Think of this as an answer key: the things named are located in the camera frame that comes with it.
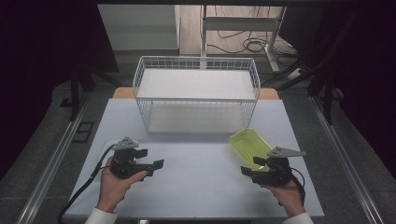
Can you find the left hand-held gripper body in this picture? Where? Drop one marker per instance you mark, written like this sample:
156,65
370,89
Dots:
123,166

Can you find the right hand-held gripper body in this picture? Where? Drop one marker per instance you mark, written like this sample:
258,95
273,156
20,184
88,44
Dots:
274,174

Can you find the green translucent plastic container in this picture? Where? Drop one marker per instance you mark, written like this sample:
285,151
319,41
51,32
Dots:
249,144

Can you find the person's left hand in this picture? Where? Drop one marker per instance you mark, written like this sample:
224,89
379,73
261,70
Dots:
113,189

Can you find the person's right hand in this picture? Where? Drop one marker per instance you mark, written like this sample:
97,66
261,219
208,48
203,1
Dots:
288,196

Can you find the wooden table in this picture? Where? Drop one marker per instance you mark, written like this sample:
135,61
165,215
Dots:
123,93

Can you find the black metal stand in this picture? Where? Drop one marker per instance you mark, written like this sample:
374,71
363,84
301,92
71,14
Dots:
74,93
327,90

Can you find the white power strip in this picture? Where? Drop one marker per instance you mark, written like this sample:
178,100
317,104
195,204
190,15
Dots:
295,74

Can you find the white cabinet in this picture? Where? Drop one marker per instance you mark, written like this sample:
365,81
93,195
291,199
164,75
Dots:
140,28

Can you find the dark curtain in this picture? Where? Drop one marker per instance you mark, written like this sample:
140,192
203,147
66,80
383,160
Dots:
40,62
364,68

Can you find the black floor bracket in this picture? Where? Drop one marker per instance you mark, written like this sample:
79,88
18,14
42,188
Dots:
82,132

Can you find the aluminium rail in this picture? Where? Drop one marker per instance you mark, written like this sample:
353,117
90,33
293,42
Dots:
53,161
345,161

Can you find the white metal desk frame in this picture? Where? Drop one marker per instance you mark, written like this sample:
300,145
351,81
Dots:
239,23

